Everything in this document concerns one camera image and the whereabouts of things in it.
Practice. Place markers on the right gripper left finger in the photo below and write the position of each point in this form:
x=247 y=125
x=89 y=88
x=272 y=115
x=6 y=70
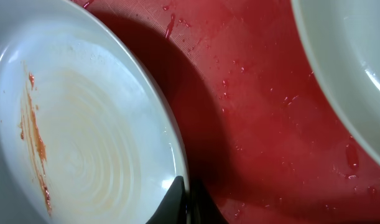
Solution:
x=173 y=207

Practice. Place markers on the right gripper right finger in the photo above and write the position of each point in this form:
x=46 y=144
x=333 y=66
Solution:
x=202 y=208

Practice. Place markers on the light blue plate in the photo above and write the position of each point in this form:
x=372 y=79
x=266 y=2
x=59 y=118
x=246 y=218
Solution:
x=342 y=42
x=86 y=136

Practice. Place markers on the light blue plate top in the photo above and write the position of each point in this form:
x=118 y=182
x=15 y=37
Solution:
x=342 y=42

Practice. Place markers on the red plastic tray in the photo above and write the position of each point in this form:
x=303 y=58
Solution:
x=257 y=129

